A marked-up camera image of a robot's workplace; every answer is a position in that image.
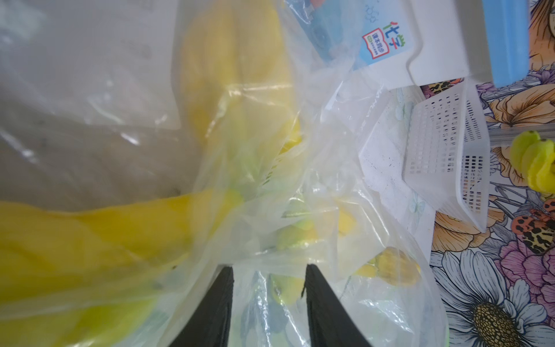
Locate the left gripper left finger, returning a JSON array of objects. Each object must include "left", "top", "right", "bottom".
[{"left": 170, "top": 266, "right": 234, "bottom": 347}]

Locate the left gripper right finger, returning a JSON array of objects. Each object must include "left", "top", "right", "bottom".
[{"left": 303, "top": 264, "right": 371, "bottom": 347}]

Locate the panda print zip-top bag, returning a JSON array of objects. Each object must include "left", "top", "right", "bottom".
[{"left": 229, "top": 79, "right": 449, "bottom": 346}]

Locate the clear zip-top bag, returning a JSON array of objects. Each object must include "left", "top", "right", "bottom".
[{"left": 0, "top": 0, "right": 369, "bottom": 347}]

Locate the yellow banana bunch small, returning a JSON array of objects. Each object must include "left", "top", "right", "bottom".
[{"left": 180, "top": 1, "right": 302, "bottom": 197}]

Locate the white plastic basket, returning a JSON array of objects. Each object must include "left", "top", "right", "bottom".
[{"left": 403, "top": 80, "right": 490, "bottom": 231}]

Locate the blue lid storage box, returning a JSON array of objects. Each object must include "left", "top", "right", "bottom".
[{"left": 285, "top": 0, "right": 532, "bottom": 91}]

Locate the right aluminium corner post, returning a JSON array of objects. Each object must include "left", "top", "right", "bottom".
[{"left": 489, "top": 125, "right": 555, "bottom": 146}]

